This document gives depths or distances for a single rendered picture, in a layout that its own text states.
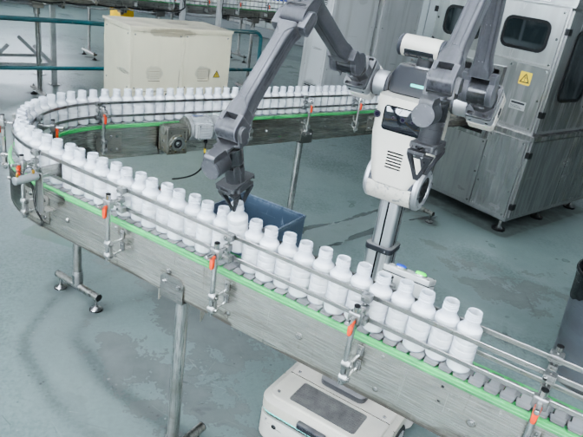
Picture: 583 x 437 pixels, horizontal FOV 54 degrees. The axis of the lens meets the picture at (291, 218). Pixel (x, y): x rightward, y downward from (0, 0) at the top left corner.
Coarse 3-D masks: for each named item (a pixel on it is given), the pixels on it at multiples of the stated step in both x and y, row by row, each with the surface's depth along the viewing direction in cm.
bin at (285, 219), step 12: (216, 204) 227; (252, 204) 241; (264, 204) 237; (276, 204) 234; (252, 216) 243; (264, 216) 239; (276, 216) 236; (288, 216) 232; (300, 216) 229; (288, 228) 219; (300, 228) 228; (300, 240) 232; (204, 312) 198
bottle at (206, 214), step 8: (208, 200) 173; (208, 208) 171; (200, 216) 172; (208, 216) 172; (216, 216) 174; (200, 232) 173; (208, 232) 173; (200, 240) 174; (208, 240) 174; (200, 248) 175
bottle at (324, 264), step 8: (320, 248) 154; (328, 248) 156; (320, 256) 154; (328, 256) 153; (312, 264) 156; (320, 264) 154; (328, 264) 154; (328, 272) 154; (312, 280) 156; (320, 280) 155; (312, 288) 157; (320, 288) 156; (320, 304) 158
